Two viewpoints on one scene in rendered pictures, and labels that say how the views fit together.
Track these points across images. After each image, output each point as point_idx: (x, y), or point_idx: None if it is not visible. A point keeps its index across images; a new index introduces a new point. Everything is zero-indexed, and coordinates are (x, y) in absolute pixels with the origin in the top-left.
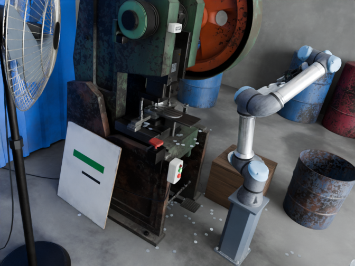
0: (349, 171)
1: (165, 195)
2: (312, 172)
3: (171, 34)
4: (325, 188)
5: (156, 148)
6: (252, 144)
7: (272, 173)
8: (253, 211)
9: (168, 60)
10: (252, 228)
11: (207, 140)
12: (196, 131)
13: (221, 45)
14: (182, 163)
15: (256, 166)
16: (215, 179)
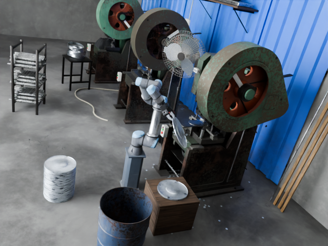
0: (110, 223)
1: (162, 143)
2: (128, 189)
3: (198, 74)
4: (113, 196)
5: (170, 114)
6: (150, 127)
7: (155, 209)
8: (127, 147)
9: (195, 87)
10: (125, 162)
11: (187, 155)
12: (189, 143)
13: None
14: (164, 128)
15: (139, 132)
16: None
